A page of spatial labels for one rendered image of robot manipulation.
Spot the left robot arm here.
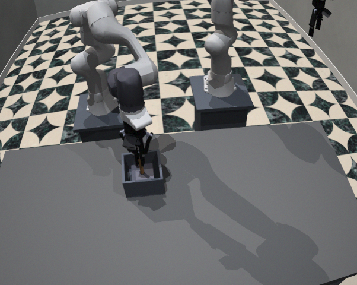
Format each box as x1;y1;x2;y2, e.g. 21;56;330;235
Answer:
204;0;238;97

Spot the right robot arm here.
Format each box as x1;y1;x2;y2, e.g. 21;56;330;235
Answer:
69;0;158;131

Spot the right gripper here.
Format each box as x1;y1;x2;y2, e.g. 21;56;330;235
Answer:
119;121;153;166

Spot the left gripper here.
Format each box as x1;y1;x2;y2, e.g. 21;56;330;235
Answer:
308;0;326;37

